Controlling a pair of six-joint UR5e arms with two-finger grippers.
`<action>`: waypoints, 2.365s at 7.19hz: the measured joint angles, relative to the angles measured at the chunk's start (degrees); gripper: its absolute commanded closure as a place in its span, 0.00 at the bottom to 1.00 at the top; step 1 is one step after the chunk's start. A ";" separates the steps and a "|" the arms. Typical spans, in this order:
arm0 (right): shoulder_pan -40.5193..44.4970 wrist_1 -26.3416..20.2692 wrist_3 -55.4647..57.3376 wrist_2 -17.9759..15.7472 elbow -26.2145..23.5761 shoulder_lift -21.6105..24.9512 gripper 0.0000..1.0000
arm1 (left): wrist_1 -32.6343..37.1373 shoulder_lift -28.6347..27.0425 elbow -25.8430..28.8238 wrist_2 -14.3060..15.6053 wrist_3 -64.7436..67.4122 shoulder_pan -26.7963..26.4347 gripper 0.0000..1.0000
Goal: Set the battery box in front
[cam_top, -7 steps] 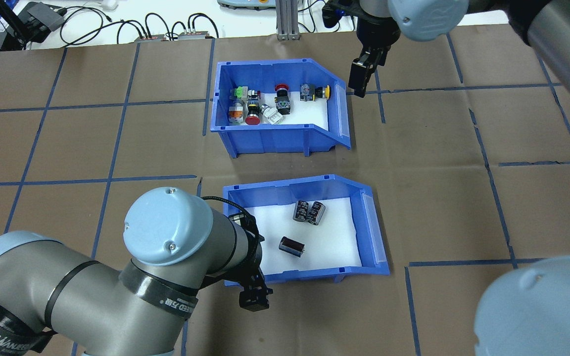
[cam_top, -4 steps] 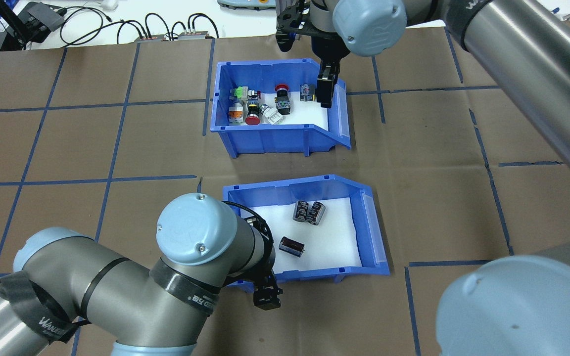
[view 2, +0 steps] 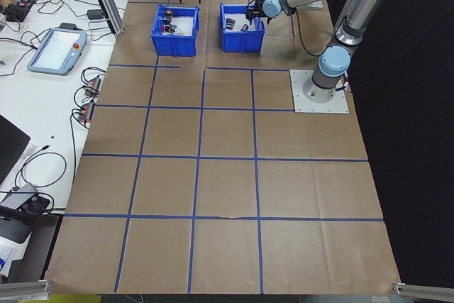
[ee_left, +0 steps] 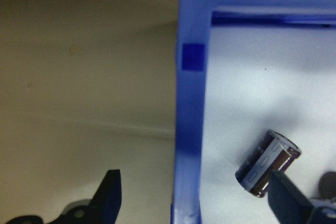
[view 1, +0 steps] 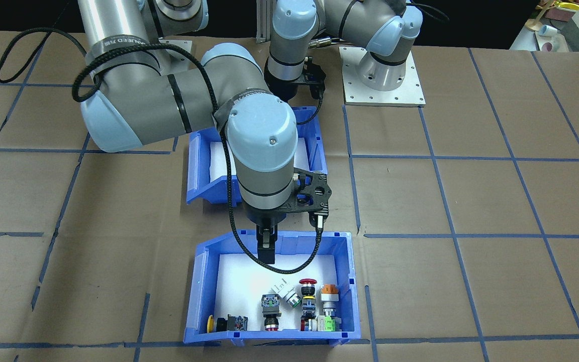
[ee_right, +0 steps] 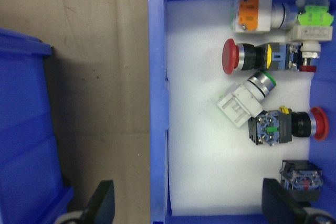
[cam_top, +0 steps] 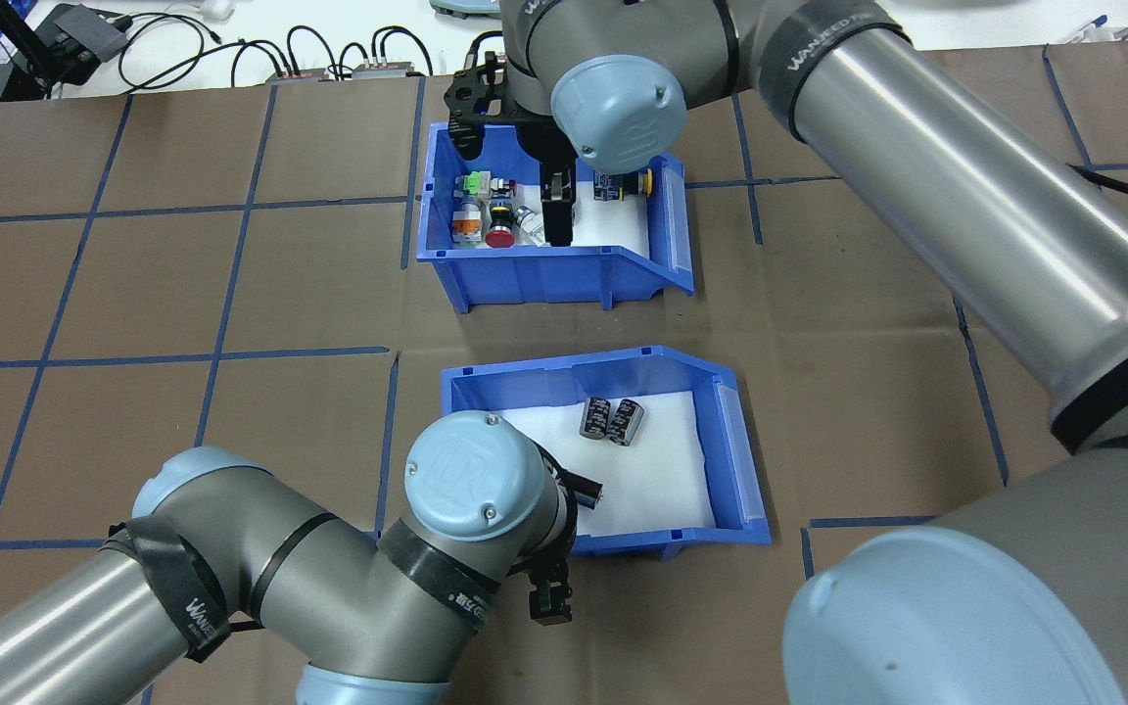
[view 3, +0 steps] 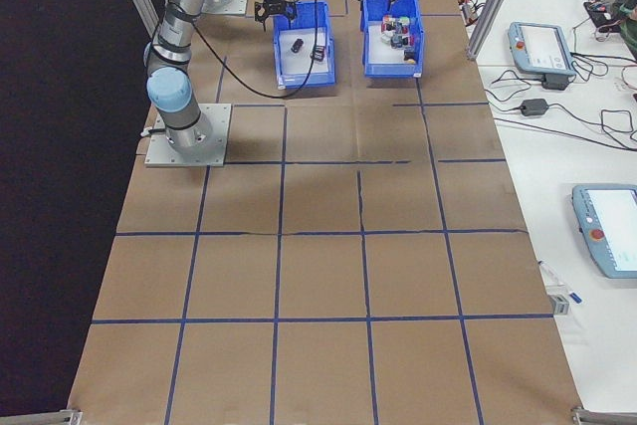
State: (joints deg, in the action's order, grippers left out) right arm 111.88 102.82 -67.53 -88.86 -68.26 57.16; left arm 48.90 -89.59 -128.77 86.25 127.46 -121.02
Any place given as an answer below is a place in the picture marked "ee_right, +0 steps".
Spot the blue bin with push buttons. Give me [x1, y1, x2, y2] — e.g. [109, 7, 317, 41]
[147, 0, 336, 224]

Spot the white pushbutton with green block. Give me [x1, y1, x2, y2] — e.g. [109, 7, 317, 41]
[288, 0, 334, 73]

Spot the white pushbutton with orange block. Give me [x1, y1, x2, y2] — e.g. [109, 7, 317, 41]
[230, 0, 299, 34]

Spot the blue bin with cylindrical batteries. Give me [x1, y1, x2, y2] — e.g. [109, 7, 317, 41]
[0, 26, 75, 224]

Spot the white pushbutton with green head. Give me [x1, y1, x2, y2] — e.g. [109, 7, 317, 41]
[217, 70, 278, 130]

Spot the red mushroom button yellow ring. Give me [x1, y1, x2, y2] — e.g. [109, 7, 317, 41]
[221, 38, 303, 76]

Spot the black contact block red centre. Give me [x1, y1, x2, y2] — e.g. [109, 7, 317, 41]
[279, 159, 324, 204]

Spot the white foam pad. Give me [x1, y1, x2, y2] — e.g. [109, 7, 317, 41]
[164, 0, 316, 218]

